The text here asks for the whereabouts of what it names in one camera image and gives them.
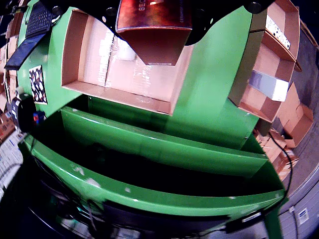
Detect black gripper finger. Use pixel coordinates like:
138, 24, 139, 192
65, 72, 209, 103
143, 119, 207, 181
184, 0, 275, 47
42, 0, 127, 42

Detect red brown product box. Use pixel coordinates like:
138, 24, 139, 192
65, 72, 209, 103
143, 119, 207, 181
116, 0, 194, 67

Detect open cardboard box with flap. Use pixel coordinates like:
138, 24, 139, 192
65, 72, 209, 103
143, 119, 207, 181
250, 0, 304, 73

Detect shallow cardboard tray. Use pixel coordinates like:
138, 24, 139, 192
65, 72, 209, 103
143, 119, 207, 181
61, 8, 195, 117

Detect blue red small item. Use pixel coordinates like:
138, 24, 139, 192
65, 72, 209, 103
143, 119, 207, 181
32, 111, 47, 124

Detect red printed cardboard box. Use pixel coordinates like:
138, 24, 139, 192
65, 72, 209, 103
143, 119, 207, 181
0, 116, 16, 143

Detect black keyboard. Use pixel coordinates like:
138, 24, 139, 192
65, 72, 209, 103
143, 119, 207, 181
3, 1, 58, 71

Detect white spray bottle teal label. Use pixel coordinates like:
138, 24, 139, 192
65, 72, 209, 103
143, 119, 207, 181
116, 46, 137, 62

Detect white black patterned carton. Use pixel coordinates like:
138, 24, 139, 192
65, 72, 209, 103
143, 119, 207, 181
265, 14, 292, 50

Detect black white patterned card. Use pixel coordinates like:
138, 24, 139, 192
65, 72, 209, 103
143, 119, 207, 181
28, 64, 48, 105

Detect black rounded object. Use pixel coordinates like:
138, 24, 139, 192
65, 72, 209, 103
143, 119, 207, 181
15, 96, 38, 133

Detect white printed papers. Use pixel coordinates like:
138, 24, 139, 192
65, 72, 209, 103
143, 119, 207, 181
0, 131, 25, 200

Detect green metal shelf frame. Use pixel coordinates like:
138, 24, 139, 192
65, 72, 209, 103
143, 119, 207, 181
23, 96, 288, 239

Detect black hanging cable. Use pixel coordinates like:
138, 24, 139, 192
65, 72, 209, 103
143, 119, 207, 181
268, 129, 294, 198

